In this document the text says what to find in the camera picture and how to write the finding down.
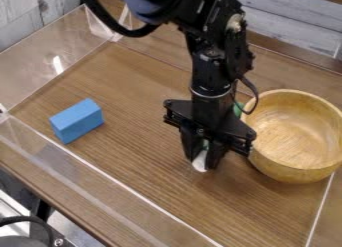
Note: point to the green white dry-erase marker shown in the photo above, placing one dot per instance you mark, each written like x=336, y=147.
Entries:
x=199, y=161

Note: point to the black metal bracket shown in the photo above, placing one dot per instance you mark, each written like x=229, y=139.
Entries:
x=39, y=233

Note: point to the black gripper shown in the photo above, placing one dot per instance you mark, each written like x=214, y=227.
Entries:
x=206, y=118

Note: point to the clear acrylic tray wall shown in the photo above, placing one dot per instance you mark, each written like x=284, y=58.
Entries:
x=121, y=180

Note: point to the blue foam block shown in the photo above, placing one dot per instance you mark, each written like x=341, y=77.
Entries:
x=75, y=121

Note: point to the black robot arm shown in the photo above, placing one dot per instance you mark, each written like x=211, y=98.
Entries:
x=214, y=27

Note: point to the brown wooden bowl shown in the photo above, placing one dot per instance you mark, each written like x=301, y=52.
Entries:
x=298, y=145

